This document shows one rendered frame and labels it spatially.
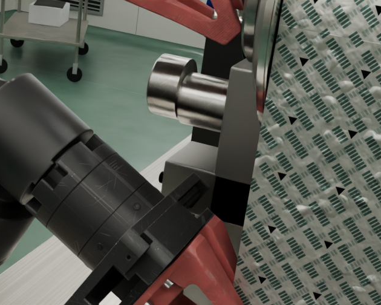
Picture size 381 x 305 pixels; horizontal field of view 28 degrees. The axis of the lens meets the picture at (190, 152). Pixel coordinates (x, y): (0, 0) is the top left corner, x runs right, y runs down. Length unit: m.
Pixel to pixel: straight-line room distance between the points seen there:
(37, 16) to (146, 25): 1.33
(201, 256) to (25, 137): 0.11
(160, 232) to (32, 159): 0.08
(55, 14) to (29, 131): 4.98
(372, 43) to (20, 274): 0.54
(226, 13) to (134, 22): 6.08
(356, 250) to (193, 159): 0.14
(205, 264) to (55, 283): 0.43
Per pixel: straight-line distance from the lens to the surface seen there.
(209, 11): 0.46
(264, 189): 0.39
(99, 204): 0.40
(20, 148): 0.41
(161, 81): 0.48
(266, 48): 0.36
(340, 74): 0.36
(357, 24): 0.36
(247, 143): 0.46
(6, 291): 0.79
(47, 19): 5.40
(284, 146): 0.38
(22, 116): 0.41
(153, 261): 0.37
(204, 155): 0.50
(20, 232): 0.47
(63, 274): 0.82
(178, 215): 0.40
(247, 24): 0.40
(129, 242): 0.37
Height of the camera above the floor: 1.30
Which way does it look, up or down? 19 degrees down
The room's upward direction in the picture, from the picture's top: 8 degrees clockwise
